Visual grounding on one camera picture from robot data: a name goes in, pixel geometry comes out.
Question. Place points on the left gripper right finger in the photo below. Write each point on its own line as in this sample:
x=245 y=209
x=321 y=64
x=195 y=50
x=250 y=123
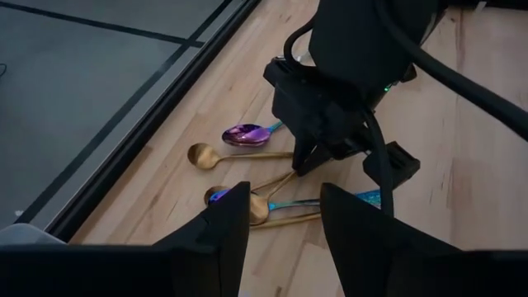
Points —
x=363 y=247

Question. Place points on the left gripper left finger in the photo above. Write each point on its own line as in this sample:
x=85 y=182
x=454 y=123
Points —
x=218 y=247

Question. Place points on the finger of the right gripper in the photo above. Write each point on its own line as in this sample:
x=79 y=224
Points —
x=307 y=158

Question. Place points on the iridescent purple teal spoon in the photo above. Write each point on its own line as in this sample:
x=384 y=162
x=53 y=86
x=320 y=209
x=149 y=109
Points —
x=247 y=135
x=297 y=203

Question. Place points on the gold spoon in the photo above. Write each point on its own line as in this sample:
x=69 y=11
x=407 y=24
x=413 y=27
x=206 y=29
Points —
x=258 y=210
x=204 y=156
x=208 y=196

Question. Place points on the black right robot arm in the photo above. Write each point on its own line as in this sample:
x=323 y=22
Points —
x=363 y=41

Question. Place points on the clear plastic container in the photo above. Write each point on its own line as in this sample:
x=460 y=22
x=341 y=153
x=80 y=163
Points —
x=24 y=236

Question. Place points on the black metal table frame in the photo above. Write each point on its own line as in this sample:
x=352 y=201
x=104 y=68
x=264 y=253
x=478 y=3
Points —
x=148 y=123

